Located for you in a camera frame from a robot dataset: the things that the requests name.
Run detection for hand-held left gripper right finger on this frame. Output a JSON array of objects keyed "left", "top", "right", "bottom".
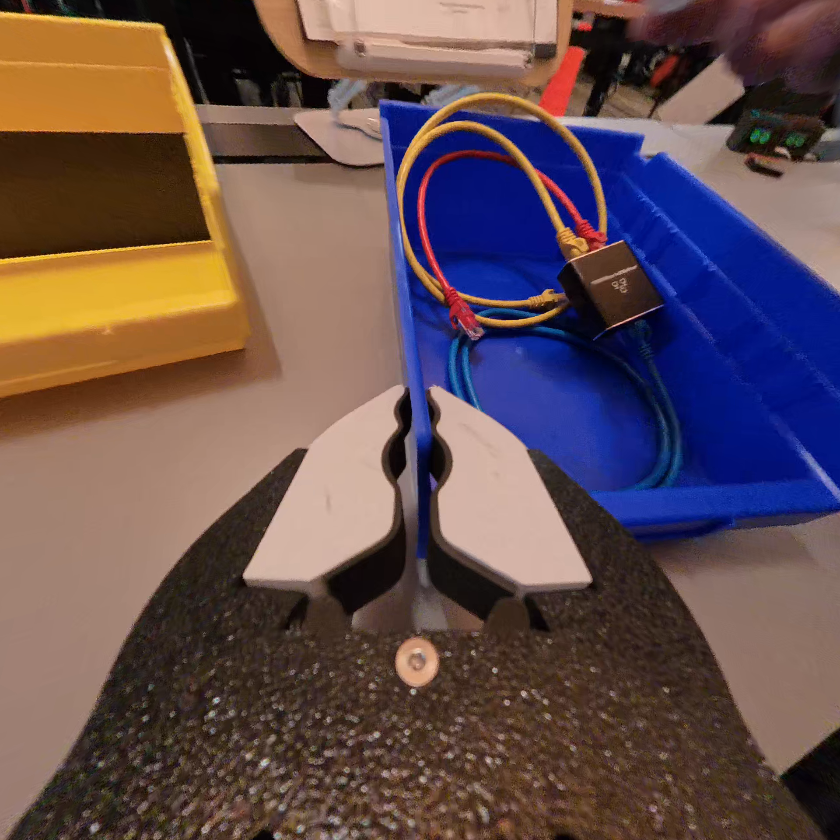
[{"left": 427, "top": 386, "right": 595, "bottom": 622}]

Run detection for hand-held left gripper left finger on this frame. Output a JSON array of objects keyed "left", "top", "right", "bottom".
[{"left": 243, "top": 385, "right": 411, "bottom": 616}]

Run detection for blue network cable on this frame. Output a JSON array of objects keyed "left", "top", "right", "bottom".
[{"left": 448, "top": 307, "right": 683, "bottom": 492}]

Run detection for black network splitter box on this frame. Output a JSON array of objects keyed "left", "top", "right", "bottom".
[{"left": 558, "top": 241, "right": 665, "bottom": 341}]

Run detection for blue plastic bin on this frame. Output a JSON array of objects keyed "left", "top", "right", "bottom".
[{"left": 379, "top": 100, "right": 840, "bottom": 540}]

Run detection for yellow network cable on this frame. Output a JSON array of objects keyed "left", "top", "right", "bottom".
[{"left": 395, "top": 93, "right": 608, "bottom": 329}]

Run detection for yellow plastic bin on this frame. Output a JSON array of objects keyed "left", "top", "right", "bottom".
[{"left": 0, "top": 12, "right": 252, "bottom": 399}]

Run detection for red network cable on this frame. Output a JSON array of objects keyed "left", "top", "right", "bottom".
[{"left": 417, "top": 151, "right": 608, "bottom": 339}]

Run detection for grey desk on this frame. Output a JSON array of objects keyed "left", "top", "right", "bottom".
[{"left": 0, "top": 105, "right": 840, "bottom": 834}]

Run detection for white stand base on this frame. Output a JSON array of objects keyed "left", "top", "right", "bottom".
[{"left": 293, "top": 108, "right": 388, "bottom": 168}]

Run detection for black device green lights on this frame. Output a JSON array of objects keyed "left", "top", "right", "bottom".
[{"left": 727, "top": 108, "right": 826, "bottom": 178}]

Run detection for wooden document stand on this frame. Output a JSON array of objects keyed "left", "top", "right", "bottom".
[{"left": 252, "top": 0, "right": 575, "bottom": 86}]

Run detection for printed instruction sheets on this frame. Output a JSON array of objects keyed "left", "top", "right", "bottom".
[{"left": 295, "top": 0, "right": 559, "bottom": 70}]

